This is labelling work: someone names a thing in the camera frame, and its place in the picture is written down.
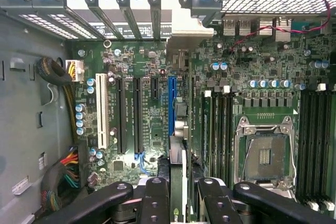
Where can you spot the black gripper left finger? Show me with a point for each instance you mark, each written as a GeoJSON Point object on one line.
{"type": "Point", "coordinates": [156, 203]}

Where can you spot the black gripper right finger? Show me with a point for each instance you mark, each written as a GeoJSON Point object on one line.
{"type": "Point", "coordinates": [218, 203]}

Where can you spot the CPU socket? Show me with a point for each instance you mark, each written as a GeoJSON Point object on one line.
{"type": "Point", "coordinates": [265, 155]}

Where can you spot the black RAM slot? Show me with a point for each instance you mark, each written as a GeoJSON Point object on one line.
{"type": "Point", "coordinates": [331, 142]}
{"type": "Point", "coordinates": [322, 142]}
{"type": "Point", "coordinates": [304, 142]}
{"type": "Point", "coordinates": [215, 134]}
{"type": "Point", "coordinates": [223, 134]}
{"type": "Point", "coordinates": [230, 134]}
{"type": "Point", "coordinates": [313, 142]}

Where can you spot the green motherboard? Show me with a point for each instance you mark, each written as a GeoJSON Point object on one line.
{"type": "Point", "coordinates": [155, 119]}

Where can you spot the black long expansion slot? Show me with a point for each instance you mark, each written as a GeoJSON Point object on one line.
{"type": "Point", "coordinates": [193, 103]}
{"type": "Point", "coordinates": [137, 116]}
{"type": "Point", "coordinates": [121, 116]}

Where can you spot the blue expansion slot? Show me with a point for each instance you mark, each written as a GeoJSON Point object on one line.
{"type": "Point", "coordinates": [171, 103]}

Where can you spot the white expansion slot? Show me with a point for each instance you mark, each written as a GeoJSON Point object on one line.
{"type": "Point", "coordinates": [102, 111]}

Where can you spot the black short expansion slot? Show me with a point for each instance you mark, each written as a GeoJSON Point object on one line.
{"type": "Point", "coordinates": [155, 87]}

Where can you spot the white power connector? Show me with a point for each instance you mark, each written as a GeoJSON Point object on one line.
{"type": "Point", "coordinates": [78, 70]}

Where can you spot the open grey PC case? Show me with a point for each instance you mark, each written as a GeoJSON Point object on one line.
{"type": "Point", "coordinates": [47, 7]}

